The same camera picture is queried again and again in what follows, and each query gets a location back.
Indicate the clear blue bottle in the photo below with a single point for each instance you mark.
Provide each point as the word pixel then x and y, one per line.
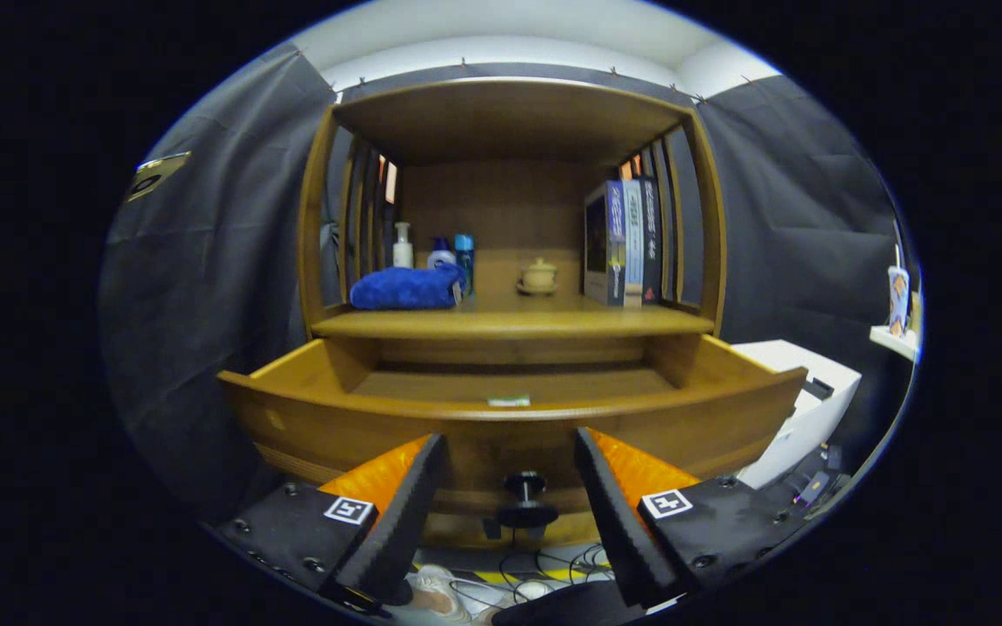
pixel 464 256

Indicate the tan metal plate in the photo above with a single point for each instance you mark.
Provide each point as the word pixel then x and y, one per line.
pixel 162 169

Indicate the white green cream tube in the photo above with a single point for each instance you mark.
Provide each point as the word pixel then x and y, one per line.
pixel 510 401

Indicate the wooden cabinet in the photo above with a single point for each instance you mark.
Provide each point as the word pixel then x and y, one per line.
pixel 510 113

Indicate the wooden drawer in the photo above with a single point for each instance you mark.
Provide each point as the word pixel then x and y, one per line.
pixel 336 435

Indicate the beige lidded teacup with saucer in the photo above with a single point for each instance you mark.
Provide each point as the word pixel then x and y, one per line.
pixel 539 276

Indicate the white boxy appliance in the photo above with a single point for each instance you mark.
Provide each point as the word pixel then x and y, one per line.
pixel 814 409

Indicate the book with blue spine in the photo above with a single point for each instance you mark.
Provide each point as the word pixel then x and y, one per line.
pixel 614 243

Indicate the white pump bottle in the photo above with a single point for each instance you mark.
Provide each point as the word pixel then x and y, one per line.
pixel 403 254

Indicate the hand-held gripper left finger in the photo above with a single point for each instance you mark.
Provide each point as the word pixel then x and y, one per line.
pixel 401 522

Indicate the white side table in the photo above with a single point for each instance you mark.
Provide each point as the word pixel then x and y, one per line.
pixel 892 341

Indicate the person's white shoe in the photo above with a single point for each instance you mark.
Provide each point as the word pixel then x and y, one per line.
pixel 440 591

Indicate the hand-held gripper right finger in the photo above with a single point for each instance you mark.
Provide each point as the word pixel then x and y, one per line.
pixel 618 522

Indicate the wooden countertop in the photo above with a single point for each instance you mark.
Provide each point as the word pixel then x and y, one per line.
pixel 510 322

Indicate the book with black spine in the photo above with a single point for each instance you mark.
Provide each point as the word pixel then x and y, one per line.
pixel 651 243

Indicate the folded blue towel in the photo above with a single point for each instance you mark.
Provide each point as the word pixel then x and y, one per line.
pixel 405 289

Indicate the white bottle with blue cap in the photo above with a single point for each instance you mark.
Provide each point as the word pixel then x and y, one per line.
pixel 441 257

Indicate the book with pale spine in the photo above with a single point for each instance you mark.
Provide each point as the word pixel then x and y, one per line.
pixel 633 243

